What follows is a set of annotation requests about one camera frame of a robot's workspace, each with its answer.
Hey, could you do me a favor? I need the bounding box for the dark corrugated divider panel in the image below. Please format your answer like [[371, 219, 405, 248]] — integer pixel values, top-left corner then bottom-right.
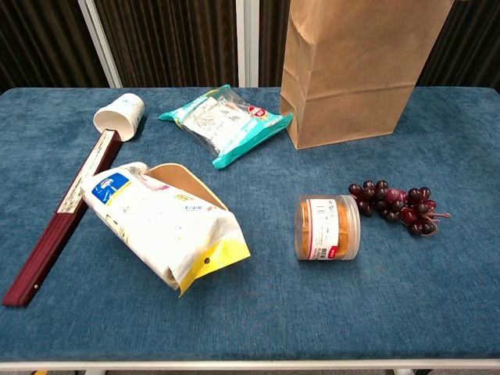
[[95, 0, 239, 88], [0, 0, 111, 95], [417, 0, 500, 88], [258, 0, 292, 88]]

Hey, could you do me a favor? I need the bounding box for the white yellow paper sack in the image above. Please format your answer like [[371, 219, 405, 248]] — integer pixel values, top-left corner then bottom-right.
[[80, 162, 252, 298]]

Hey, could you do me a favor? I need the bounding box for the white table frame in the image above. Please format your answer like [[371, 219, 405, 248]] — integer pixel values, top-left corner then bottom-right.
[[0, 358, 500, 375]]

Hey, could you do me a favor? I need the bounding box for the teal clear snack packet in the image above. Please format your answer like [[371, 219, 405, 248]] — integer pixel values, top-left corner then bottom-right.
[[158, 84, 295, 170]]

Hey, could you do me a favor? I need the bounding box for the blue table cloth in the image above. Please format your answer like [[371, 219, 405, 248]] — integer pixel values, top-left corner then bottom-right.
[[0, 86, 500, 363]]

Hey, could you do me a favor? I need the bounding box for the brown paper bag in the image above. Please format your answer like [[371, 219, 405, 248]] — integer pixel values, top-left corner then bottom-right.
[[279, 0, 456, 151]]

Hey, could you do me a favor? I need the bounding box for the tan oval wooden box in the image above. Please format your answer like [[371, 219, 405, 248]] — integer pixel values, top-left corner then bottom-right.
[[146, 162, 230, 212]]

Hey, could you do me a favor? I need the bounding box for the white paper cup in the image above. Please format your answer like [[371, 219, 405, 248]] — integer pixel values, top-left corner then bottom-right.
[[93, 93, 146, 141]]

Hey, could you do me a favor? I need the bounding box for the purple plastic grape bunch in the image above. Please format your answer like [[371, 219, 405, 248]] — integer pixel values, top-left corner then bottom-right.
[[348, 180, 452, 237]]

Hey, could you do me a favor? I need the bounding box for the dark red folding fan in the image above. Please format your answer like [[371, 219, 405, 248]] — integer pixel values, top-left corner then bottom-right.
[[2, 130, 123, 308]]

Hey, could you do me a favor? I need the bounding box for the white divider frame post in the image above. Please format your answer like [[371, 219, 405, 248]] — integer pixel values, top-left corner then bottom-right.
[[77, 0, 123, 89], [234, 0, 260, 88]]

